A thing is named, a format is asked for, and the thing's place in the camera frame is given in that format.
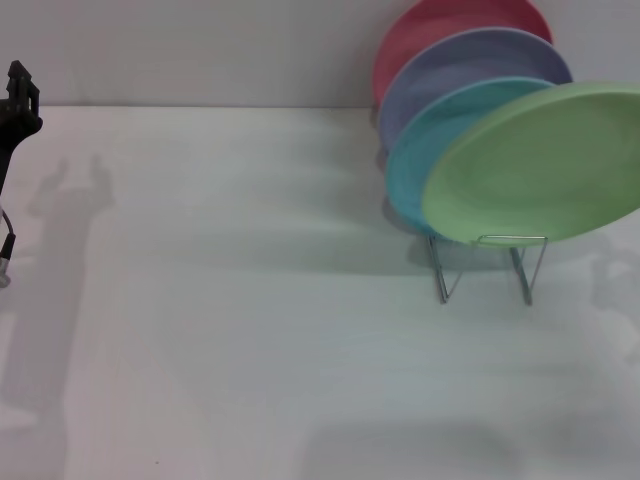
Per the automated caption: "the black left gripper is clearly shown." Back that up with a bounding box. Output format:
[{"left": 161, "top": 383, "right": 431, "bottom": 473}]
[{"left": 0, "top": 59, "right": 44, "bottom": 200}]

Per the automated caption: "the green plate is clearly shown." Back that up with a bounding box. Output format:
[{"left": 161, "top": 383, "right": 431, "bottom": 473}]
[{"left": 421, "top": 81, "right": 640, "bottom": 250}]

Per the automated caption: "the light blue plate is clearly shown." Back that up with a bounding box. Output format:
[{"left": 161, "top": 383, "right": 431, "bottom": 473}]
[{"left": 385, "top": 75, "right": 559, "bottom": 236}]

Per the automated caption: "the red plate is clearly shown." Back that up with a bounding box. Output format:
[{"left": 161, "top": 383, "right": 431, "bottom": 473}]
[{"left": 371, "top": 0, "right": 554, "bottom": 106}]

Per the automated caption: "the purple plate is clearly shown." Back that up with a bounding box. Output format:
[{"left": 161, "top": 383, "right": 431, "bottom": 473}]
[{"left": 377, "top": 27, "right": 574, "bottom": 151}]

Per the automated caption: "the left arm cable with plug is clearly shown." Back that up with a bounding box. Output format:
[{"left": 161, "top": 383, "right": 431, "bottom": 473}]
[{"left": 0, "top": 197, "right": 19, "bottom": 290}]

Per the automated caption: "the metal wire plate rack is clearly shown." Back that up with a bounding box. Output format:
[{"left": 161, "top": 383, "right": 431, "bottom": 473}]
[{"left": 427, "top": 232, "right": 549, "bottom": 306}]

